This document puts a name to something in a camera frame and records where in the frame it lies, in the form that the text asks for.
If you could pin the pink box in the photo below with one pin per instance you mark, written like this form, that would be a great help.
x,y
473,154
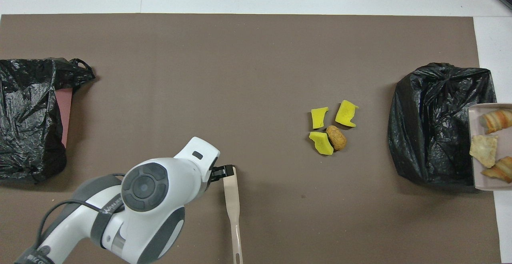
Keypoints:
x,y
66,112

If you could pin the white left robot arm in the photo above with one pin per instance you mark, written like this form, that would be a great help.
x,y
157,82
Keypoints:
x,y
148,184

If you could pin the orange striped croissant piece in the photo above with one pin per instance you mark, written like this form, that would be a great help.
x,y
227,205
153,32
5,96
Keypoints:
x,y
498,120
500,170

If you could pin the yellow green sponge piece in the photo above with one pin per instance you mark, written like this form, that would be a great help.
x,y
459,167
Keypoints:
x,y
346,114
318,118
322,144

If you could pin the black plastic trash bag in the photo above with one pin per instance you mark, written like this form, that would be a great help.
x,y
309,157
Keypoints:
x,y
28,108
432,136

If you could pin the pale pastry piece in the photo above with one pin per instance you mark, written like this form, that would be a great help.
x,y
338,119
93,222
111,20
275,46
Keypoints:
x,y
484,150

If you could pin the beige plastic dustpan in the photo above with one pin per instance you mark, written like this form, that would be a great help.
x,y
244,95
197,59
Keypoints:
x,y
476,176

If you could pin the beige hand brush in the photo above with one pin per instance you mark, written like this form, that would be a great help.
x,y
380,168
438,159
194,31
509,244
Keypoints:
x,y
232,192

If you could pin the brown paper table mat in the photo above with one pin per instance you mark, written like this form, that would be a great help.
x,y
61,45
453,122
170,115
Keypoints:
x,y
256,36

